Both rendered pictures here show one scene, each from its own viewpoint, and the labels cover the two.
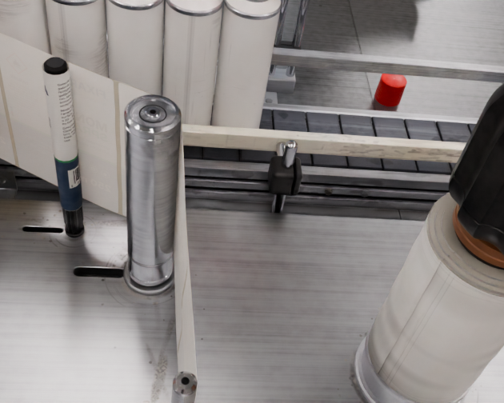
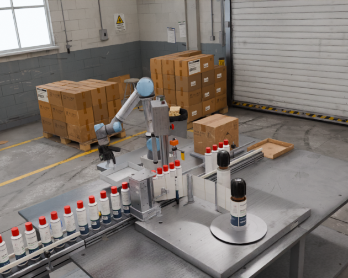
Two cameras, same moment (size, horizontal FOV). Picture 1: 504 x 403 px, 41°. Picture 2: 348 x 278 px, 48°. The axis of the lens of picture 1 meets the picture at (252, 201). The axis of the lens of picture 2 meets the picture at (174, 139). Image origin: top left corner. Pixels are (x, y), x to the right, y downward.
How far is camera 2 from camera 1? 2.11 m
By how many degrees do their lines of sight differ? 38
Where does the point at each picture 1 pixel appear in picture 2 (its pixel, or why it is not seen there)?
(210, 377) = (207, 203)
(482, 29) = (187, 165)
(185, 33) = (174, 174)
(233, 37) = (178, 172)
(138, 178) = (190, 183)
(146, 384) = (203, 207)
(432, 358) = (226, 183)
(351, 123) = not seen: hidden behind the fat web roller
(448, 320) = (225, 176)
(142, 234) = (191, 192)
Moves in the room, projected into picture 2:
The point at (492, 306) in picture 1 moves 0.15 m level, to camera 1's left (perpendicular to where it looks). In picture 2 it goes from (227, 172) to (208, 178)
